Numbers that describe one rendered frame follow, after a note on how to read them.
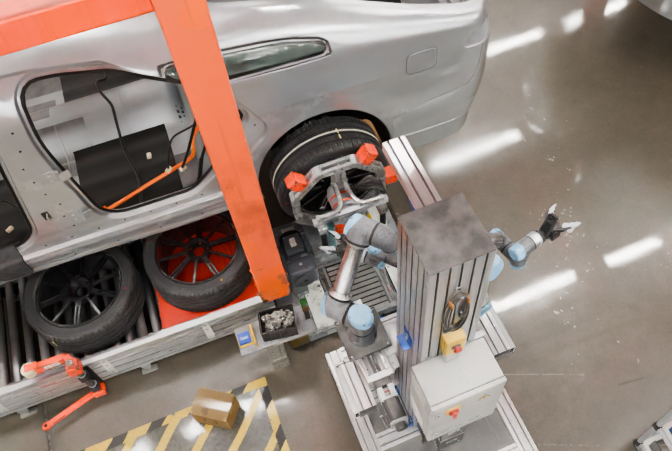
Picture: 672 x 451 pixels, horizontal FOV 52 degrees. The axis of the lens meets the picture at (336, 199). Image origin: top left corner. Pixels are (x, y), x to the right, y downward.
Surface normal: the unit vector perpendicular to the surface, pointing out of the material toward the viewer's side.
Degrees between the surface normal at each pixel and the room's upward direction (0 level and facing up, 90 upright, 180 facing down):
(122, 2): 90
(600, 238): 0
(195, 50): 90
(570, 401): 0
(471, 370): 0
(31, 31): 90
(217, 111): 90
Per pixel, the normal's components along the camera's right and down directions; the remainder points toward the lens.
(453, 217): -0.07, -0.55
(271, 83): 0.32, 0.67
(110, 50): 0.21, -0.05
